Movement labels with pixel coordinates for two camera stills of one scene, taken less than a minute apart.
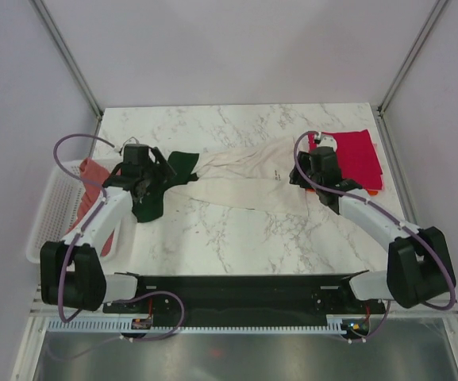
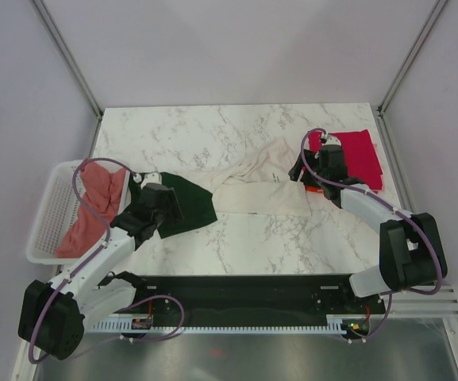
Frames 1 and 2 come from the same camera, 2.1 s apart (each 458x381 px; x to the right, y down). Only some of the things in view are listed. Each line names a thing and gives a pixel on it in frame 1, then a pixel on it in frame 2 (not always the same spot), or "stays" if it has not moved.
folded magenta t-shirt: (357, 157) stays
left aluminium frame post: (65, 51) stays
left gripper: (163, 172) -> (173, 202)
